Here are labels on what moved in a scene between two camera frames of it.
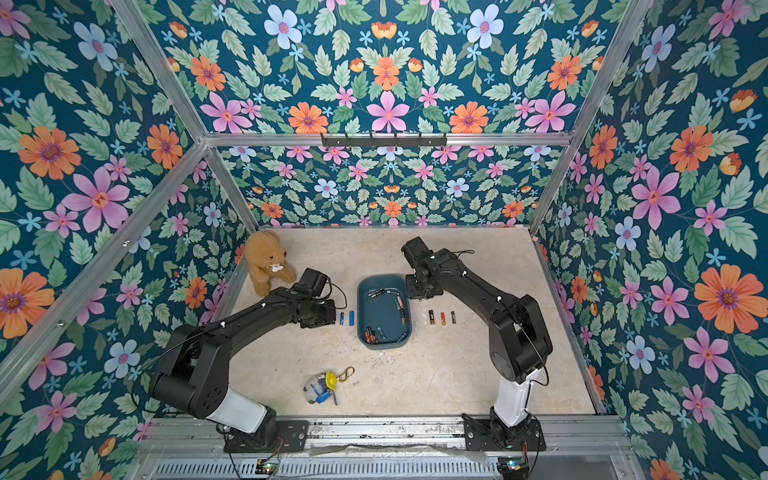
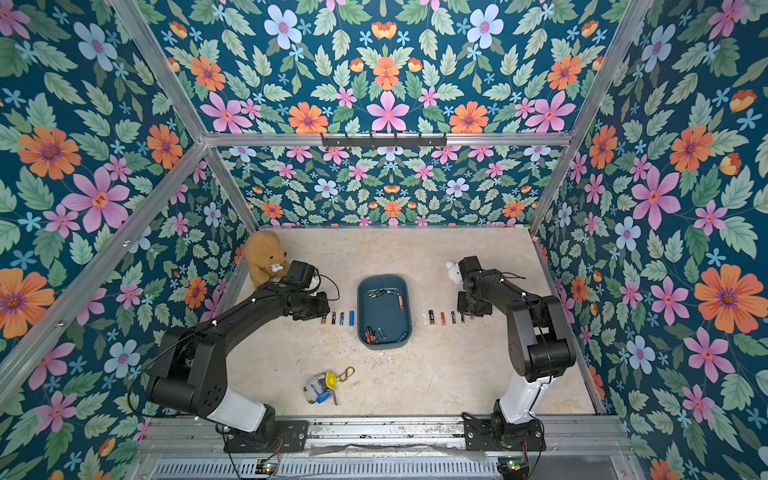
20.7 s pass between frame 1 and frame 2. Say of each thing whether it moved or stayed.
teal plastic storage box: stayed
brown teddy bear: stayed
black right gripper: moved
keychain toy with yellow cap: stayed
